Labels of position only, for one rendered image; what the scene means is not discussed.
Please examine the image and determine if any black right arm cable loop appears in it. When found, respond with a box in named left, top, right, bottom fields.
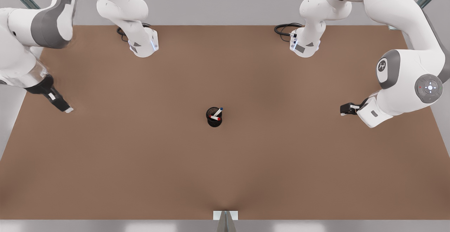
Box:
left=116, top=22, right=152, bottom=43

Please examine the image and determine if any black mesh pen holder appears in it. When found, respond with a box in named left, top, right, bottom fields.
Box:
left=206, top=107, right=223, bottom=128

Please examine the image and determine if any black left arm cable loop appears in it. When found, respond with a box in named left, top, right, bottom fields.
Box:
left=274, top=22, right=305, bottom=43

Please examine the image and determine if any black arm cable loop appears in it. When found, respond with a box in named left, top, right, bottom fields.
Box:
left=116, top=22, right=152, bottom=43
left=274, top=22, right=305, bottom=43

